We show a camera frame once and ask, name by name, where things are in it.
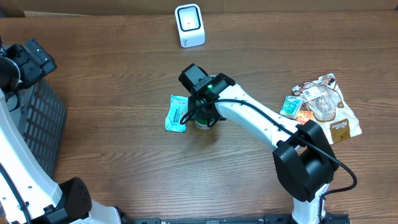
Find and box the white barcode scanner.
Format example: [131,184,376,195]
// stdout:
[175,3,206,48]

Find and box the green lid jar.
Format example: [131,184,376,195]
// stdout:
[195,119,214,130]

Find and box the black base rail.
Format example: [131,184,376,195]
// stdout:
[131,214,290,224]

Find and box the grey plastic mesh basket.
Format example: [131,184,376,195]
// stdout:
[6,79,67,177]

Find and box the beige brown snack bag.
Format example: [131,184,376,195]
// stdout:
[292,73,362,144]

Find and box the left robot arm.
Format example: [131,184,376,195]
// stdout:
[1,39,130,223]

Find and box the teal wet wipes pack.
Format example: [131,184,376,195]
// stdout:
[165,95,188,133]

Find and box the orange white small box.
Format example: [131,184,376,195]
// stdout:
[296,110,314,124]

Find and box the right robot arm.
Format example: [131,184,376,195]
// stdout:
[178,63,339,223]

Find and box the small teal tissue pack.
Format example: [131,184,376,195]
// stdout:
[279,96,303,119]

